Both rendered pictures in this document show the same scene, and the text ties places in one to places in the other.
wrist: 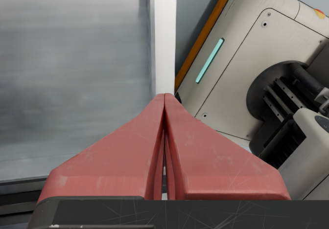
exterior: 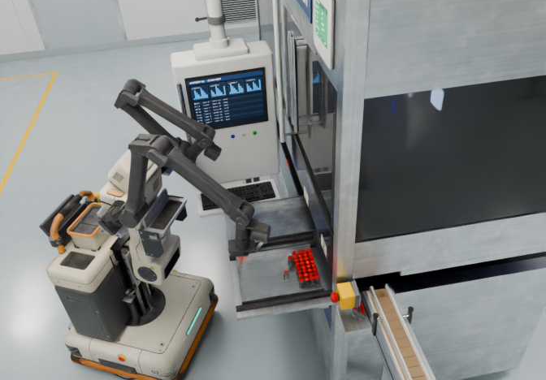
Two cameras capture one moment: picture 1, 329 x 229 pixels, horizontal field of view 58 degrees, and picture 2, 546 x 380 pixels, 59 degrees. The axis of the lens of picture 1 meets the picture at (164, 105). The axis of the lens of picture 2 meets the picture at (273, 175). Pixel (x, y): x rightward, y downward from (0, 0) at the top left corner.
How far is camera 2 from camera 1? 1.79 m
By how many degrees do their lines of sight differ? 22
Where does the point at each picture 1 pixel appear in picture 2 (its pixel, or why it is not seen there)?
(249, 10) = (172, 351)
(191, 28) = (202, 351)
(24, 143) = (272, 260)
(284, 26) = (148, 345)
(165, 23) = (236, 291)
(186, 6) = (207, 364)
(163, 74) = (235, 280)
